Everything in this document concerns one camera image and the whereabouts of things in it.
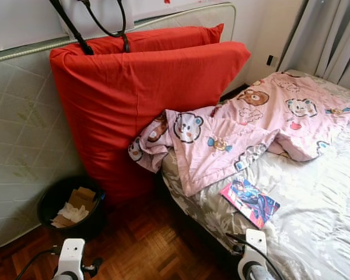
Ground colourful comic book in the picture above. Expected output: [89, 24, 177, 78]
[219, 178, 281, 230]

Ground white crumpled tissue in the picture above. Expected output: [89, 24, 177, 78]
[51, 204, 89, 228]

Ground brown cardboard pieces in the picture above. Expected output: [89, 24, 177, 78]
[67, 187, 99, 218]

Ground black waste bin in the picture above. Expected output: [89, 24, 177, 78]
[37, 177, 107, 240]

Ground bed with grey floral sheet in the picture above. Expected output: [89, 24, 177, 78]
[160, 69, 350, 280]

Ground pink cartoon bear blanket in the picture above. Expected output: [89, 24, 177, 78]
[128, 71, 350, 198]

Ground large red mattress cushion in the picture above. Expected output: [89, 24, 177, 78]
[49, 41, 251, 205]

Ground thin red cushion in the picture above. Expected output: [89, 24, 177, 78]
[87, 23, 225, 55]

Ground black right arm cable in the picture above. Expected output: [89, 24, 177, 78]
[226, 233, 286, 280]

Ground white handbag with black straps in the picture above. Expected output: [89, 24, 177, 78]
[50, 0, 132, 56]

